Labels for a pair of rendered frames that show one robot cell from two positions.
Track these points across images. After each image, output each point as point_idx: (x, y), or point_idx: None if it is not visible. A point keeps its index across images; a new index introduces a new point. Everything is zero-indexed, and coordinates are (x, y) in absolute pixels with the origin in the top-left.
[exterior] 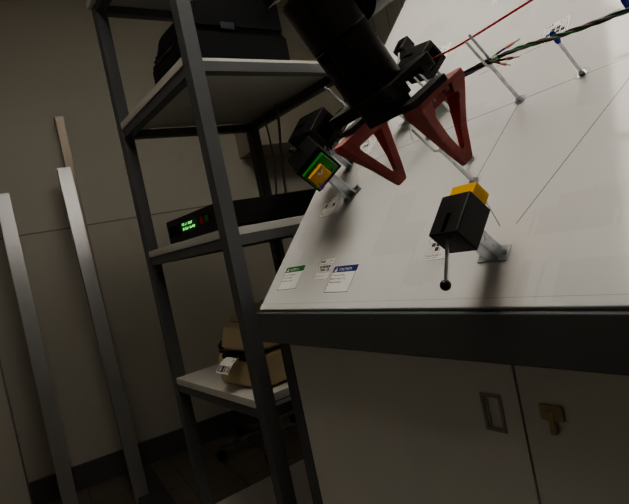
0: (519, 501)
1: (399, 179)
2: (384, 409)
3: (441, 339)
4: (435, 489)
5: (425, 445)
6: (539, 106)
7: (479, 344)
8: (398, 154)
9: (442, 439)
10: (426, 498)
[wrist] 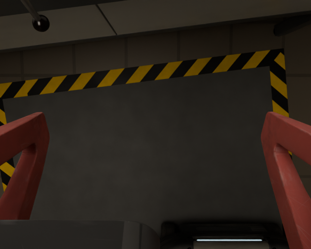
0: (87, 18)
1: (45, 135)
2: None
3: (5, 8)
4: (10, 31)
5: None
6: None
7: (63, 2)
8: (14, 130)
9: (7, 18)
10: (3, 35)
